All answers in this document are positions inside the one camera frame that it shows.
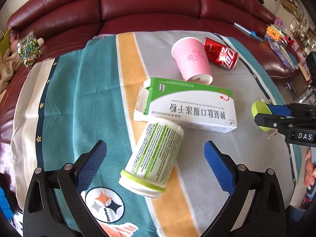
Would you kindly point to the pink paper cup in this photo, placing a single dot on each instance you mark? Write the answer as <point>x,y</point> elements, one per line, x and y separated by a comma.
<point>190,57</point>

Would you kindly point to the glitter filled clear jar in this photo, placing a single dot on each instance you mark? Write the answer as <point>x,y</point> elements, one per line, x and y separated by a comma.
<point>29,49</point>

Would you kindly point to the red cola can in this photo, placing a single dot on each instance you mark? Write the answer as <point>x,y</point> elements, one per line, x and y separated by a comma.
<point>220,54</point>

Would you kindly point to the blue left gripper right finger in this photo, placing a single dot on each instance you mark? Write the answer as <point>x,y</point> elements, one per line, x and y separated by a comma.
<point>222,166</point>

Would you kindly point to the teal book on sofa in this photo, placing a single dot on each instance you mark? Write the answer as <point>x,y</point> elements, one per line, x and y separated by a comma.
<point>250,33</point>

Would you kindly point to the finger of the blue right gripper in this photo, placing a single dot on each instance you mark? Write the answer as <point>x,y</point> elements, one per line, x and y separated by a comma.
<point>280,110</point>

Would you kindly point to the stack of papers on sofa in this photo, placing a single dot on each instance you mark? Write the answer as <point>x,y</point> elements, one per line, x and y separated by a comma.
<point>279,39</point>

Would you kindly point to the teal striped tablecloth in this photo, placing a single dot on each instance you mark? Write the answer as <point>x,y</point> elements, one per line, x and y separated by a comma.
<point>70,102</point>

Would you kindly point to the white green medicine box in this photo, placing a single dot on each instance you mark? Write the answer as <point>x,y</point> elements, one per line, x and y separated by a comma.
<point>188,104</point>

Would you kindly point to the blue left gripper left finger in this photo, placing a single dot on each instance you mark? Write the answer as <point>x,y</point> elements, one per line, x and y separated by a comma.
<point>87,165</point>

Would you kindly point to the white green labelled jar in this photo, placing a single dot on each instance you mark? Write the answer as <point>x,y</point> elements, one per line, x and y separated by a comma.
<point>150,166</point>

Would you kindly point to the person right hand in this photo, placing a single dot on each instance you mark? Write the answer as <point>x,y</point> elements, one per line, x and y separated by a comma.
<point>309,175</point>

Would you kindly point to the dark red leather sofa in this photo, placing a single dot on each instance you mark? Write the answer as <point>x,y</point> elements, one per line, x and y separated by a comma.
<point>67,25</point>

